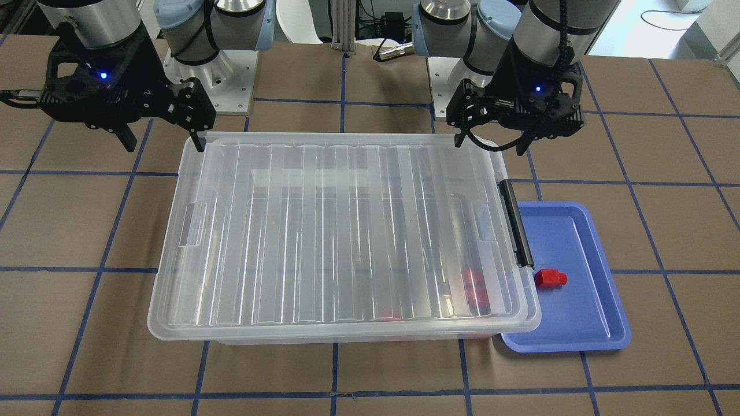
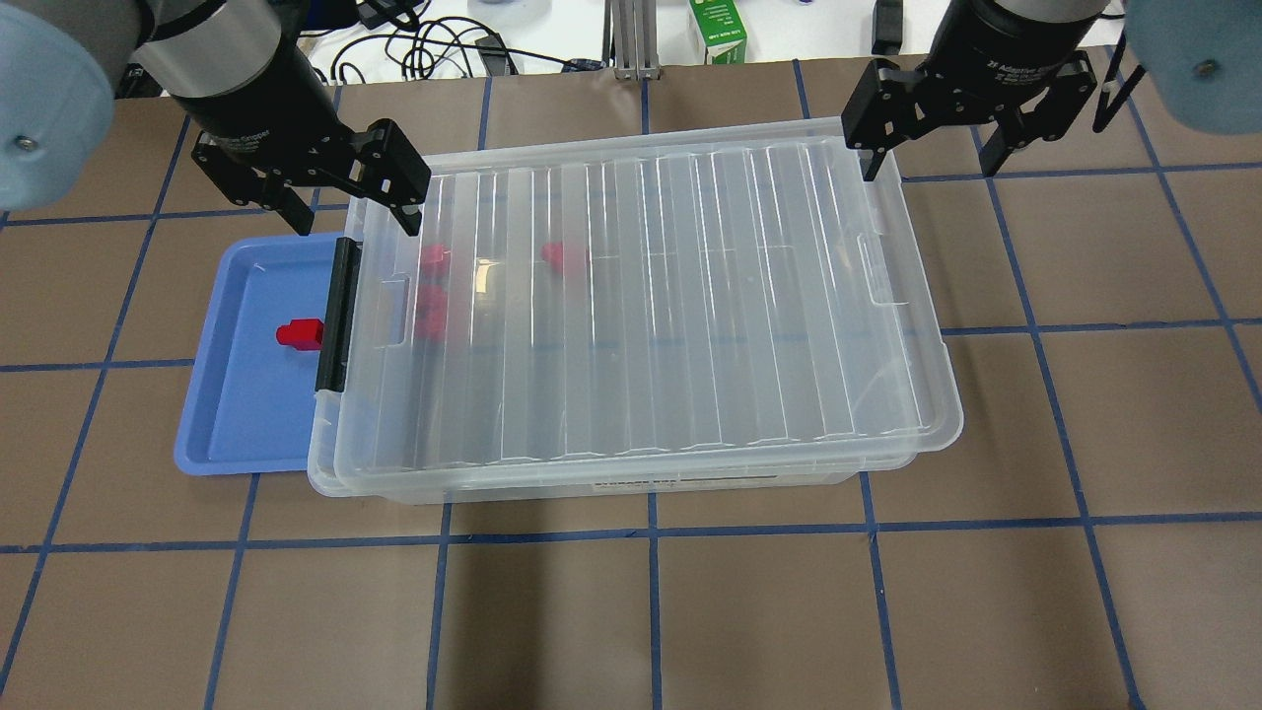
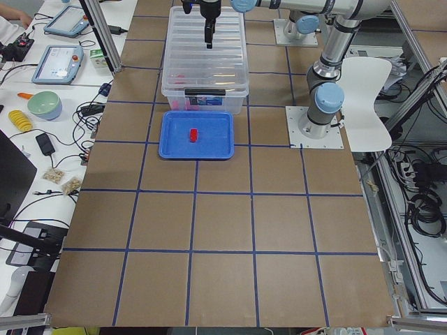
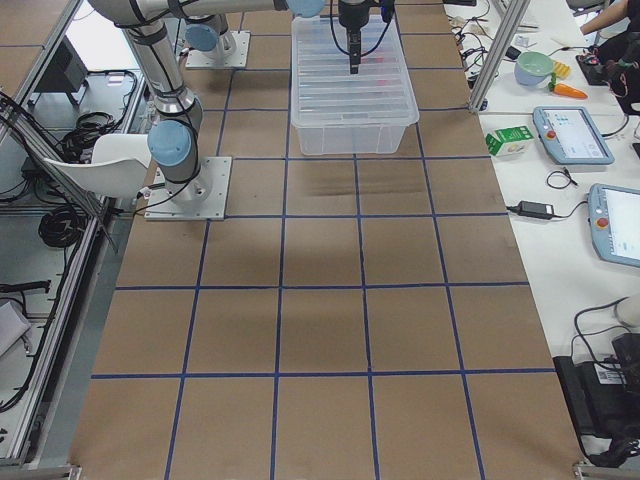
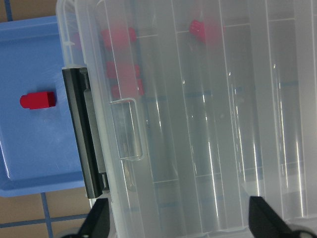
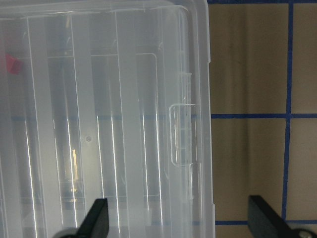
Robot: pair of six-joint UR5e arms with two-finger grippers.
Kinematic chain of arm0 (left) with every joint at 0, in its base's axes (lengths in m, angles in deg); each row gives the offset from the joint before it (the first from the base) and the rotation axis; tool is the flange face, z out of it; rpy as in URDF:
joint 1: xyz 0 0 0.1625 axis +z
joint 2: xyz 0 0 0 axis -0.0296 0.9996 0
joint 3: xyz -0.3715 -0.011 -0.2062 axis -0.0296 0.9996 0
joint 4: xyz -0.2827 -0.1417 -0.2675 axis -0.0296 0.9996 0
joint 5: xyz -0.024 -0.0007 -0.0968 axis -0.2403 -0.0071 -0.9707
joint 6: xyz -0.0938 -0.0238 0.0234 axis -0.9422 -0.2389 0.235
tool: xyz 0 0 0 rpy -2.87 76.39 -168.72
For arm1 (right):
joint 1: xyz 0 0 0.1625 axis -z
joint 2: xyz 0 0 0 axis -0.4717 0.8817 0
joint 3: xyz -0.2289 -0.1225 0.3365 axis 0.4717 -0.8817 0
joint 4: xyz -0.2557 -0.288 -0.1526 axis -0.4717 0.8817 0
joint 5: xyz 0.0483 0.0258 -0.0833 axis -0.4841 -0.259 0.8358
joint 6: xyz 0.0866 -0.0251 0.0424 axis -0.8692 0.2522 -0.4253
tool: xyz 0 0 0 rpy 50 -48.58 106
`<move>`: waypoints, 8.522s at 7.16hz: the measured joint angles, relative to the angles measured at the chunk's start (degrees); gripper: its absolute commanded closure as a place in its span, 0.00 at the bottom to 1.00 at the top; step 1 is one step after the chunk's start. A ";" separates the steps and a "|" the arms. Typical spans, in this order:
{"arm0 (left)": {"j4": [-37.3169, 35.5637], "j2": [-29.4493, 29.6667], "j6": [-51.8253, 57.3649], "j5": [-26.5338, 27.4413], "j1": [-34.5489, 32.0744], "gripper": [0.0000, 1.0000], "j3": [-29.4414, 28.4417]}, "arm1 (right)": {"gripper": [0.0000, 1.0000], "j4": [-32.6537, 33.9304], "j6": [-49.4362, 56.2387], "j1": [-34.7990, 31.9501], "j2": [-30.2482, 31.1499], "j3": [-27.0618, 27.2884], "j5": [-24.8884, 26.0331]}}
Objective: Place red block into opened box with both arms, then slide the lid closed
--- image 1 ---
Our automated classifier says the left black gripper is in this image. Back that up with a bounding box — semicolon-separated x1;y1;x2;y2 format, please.
446;58;584;156

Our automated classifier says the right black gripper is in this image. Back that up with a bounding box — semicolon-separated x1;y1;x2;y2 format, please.
38;23;216;153

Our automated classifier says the red block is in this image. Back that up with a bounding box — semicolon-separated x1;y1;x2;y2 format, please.
375;310;404;322
462;268;490;310
534;269;568;289

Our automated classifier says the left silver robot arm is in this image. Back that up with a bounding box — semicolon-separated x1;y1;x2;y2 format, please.
412;1;619;155

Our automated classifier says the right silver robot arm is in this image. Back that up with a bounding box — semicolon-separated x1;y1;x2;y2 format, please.
34;1;276;152

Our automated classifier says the red block in box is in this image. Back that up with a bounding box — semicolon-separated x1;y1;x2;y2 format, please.
462;268;490;310
375;310;404;322

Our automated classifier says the clear plastic storage box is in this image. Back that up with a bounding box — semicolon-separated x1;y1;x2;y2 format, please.
202;139;541;347

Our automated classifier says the blue plastic tray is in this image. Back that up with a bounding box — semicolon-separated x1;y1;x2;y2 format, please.
502;201;632;353

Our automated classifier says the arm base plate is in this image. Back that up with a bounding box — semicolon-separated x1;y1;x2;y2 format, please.
164;50;260;116
427;56;492;112

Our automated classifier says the black box latch handle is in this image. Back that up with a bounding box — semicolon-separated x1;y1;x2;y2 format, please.
498;179;534;267

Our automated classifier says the aluminium frame post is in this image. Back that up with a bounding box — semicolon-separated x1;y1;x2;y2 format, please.
330;1;358;56

